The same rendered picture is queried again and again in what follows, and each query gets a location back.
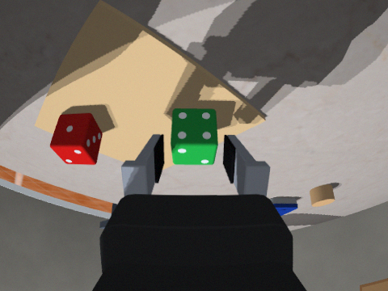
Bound tan cylinder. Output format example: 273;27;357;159
310;184;335;207

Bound red die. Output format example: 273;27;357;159
50;113;103;165

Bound tan flat mat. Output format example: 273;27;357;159
35;0;266;170

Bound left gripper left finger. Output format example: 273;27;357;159
121;134;164;196

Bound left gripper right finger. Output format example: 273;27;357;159
223;135;270;196

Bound green die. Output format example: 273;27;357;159
171;108;218;165

